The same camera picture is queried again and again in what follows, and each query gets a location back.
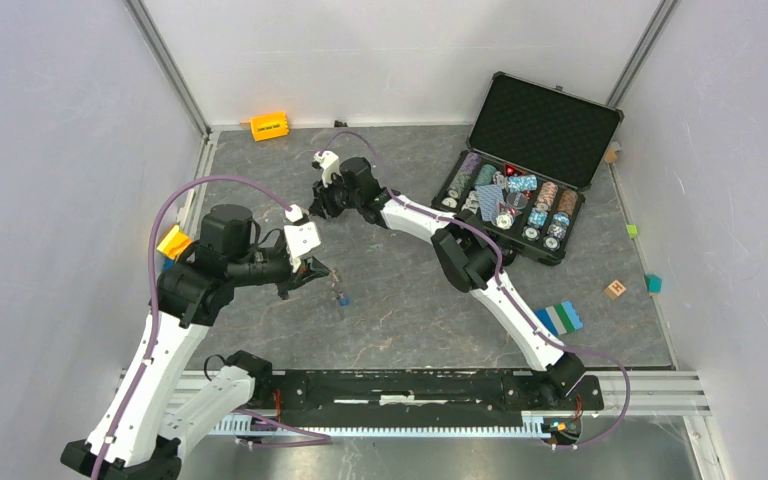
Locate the tan cube by case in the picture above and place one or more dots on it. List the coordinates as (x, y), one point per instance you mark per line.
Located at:
(612, 153)

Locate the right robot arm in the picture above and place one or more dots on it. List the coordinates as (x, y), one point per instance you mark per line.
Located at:
(471, 262)

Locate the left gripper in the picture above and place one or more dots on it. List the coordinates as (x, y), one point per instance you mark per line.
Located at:
(309, 269)

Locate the blue green brick stack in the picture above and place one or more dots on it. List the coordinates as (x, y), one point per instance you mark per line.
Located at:
(560, 319)

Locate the orange toy block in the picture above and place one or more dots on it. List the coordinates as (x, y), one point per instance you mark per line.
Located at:
(269, 126)

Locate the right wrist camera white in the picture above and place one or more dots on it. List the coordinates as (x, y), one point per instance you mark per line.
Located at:
(328, 163)

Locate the teal cube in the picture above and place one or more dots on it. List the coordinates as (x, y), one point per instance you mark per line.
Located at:
(653, 283)

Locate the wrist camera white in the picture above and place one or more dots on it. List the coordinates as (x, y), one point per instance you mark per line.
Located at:
(328, 163)
(301, 235)

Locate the black poker chip case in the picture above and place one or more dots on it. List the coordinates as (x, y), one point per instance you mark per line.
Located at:
(529, 157)

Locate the yellow orange block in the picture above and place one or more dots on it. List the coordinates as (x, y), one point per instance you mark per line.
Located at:
(173, 243)

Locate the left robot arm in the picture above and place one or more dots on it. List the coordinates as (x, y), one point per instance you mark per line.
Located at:
(139, 437)

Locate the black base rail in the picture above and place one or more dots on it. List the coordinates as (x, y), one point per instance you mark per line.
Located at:
(417, 398)

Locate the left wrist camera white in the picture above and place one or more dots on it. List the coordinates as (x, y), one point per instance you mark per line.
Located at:
(301, 235)

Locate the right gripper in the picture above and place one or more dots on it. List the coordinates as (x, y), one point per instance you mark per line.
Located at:
(321, 206)

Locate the wooden letter cube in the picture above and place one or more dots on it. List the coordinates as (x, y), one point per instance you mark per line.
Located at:
(615, 289)

